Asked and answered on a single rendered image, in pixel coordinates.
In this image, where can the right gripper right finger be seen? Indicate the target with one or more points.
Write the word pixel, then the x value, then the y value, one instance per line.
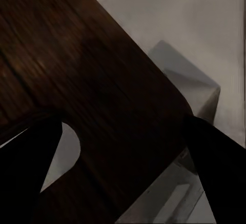
pixel 221 166

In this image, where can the drop in sink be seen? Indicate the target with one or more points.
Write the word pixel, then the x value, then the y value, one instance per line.
pixel 170 199

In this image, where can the cutting board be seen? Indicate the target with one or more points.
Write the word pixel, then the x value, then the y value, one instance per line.
pixel 71 58

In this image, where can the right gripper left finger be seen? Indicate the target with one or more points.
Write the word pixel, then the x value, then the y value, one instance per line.
pixel 24 164

